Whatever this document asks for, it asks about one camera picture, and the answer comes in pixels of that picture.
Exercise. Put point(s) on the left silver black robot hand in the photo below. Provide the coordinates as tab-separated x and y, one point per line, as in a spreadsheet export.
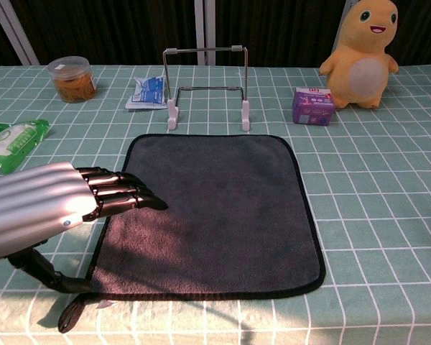
32	201

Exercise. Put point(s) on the black and blue towel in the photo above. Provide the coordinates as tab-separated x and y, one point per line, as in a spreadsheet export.
219	215

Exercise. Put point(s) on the green white plastic package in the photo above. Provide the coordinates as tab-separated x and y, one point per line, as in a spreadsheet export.
14	143

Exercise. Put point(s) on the clear jar of orange snacks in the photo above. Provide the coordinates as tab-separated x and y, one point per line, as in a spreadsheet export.
73	84

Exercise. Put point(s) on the white blue wipes packet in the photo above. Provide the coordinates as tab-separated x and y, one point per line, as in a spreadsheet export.
149	93

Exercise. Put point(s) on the small purple box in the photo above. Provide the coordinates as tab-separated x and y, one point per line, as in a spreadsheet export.
312	108

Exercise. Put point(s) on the green checked tablecloth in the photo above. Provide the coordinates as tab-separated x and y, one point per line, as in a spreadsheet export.
373	215

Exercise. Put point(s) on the yellow plush toy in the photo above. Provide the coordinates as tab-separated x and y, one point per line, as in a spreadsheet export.
362	72

